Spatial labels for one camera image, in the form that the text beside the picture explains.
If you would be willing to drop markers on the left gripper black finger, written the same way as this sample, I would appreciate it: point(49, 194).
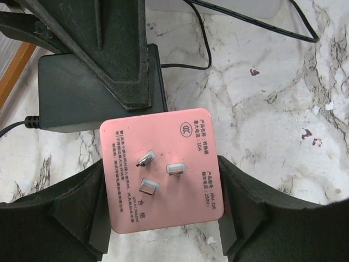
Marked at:
point(68, 221)

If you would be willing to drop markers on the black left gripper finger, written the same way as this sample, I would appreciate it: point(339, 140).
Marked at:
point(108, 37)

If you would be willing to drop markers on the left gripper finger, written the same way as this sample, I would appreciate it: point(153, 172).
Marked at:
point(261, 223)

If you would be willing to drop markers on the black power adapter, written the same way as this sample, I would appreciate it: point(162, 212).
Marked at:
point(72, 99)

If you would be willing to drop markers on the pink cube socket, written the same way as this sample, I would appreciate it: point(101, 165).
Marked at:
point(161, 170)

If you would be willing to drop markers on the orange wooden shelf rack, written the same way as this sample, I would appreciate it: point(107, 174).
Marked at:
point(15, 69)

